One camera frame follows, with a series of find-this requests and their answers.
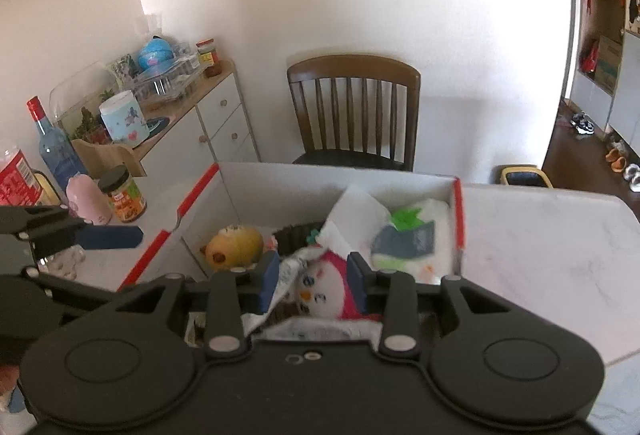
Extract brown wooden chair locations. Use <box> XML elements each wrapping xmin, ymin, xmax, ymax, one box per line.
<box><xmin>286</xmin><ymin>54</ymin><xmax>421</xmax><ymax>172</ymax></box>

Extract yellow plush toy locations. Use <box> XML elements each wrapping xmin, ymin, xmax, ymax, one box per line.
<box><xmin>201</xmin><ymin>225</ymin><xmax>264</xmax><ymax>271</ymax></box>

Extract white tissue pack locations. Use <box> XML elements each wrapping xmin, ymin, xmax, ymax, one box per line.
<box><xmin>317</xmin><ymin>188</ymin><xmax>454</xmax><ymax>285</ymax></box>

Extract white printed canister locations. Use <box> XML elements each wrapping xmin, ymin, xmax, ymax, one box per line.
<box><xmin>99</xmin><ymin>90</ymin><xmax>150</xmax><ymax>148</ymax></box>

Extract blue glass bottle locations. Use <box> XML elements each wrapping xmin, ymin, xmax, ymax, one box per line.
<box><xmin>26</xmin><ymin>96</ymin><xmax>88</xmax><ymax>194</ymax></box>

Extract silver foil packet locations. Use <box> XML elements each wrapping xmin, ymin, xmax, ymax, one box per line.
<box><xmin>241</xmin><ymin>245</ymin><xmax>326</xmax><ymax>335</ymax></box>

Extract white side cabinet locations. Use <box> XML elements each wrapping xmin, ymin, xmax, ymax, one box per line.
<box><xmin>71</xmin><ymin>59</ymin><xmax>262</xmax><ymax>196</ymax></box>

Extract red cardboard box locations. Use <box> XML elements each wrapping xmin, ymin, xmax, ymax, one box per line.
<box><xmin>117</xmin><ymin>161</ymin><xmax>468</xmax><ymax>346</ymax></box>

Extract orange label jar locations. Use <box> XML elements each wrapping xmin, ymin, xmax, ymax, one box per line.
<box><xmin>98</xmin><ymin>164</ymin><xmax>146</xmax><ymax>223</ymax></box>

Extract white cabinet row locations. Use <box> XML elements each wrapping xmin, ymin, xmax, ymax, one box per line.
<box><xmin>570</xmin><ymin>0</ymin><xmax>639</xmax><ymax>152</ymax></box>

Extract red label plastic bottle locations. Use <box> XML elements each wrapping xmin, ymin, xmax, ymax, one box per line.
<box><xmin>0</xmin><ymin>146</ymin><xmax>42</xmax><ymax>207</ymax></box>

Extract pink small bottle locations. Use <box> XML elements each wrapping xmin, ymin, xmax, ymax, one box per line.
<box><xmin>66</xmin><ymin>174</ymin><xmax>113</xmax><ymax>225</ymax></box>

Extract dark brown snack packet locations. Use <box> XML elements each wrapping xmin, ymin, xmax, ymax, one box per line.
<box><xmin>273</xmin><ymin>221</ymin><xmax>324</xmax><ymax>257</ymax></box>

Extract pink plush toy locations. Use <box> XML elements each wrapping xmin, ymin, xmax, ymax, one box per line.
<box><xmin>293</xmin><ymin>251</ymin><xmax>362</xmax><ymax>320</ymax></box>

